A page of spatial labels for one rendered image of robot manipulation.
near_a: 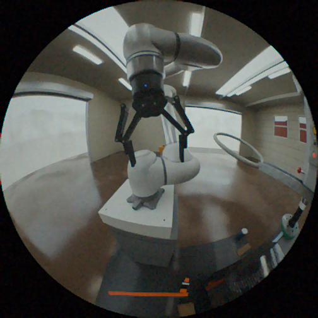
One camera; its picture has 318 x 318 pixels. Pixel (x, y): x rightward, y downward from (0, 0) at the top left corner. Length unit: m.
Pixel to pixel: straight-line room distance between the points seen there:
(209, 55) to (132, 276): 1.54
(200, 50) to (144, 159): 0.43
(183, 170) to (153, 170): 0.14
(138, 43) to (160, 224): 0.57
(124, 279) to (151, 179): 1.15
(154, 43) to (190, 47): 0.09
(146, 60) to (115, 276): 1.48
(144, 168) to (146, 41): 0.42
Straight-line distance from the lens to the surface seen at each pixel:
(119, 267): 1.33
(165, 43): 0.27
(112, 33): 3.23
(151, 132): 6.46
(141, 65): 0.22
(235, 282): 0.75
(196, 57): 0.31
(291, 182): 0.69
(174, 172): 0.43
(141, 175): 0.41
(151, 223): 0.44
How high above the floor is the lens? 1.27
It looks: 16 degrees down
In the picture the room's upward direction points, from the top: straight up
